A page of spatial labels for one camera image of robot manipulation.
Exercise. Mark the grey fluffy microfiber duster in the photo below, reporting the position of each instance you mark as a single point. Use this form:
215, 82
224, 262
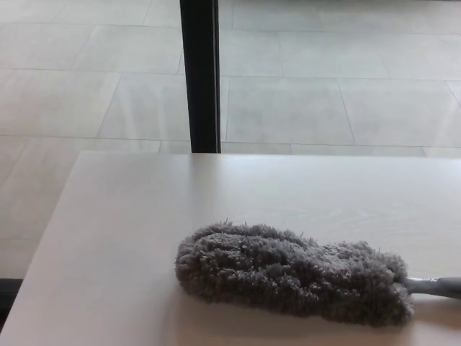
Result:
273, 274

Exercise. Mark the black vertical window frame post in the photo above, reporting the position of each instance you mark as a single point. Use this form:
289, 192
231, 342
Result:
200, 72

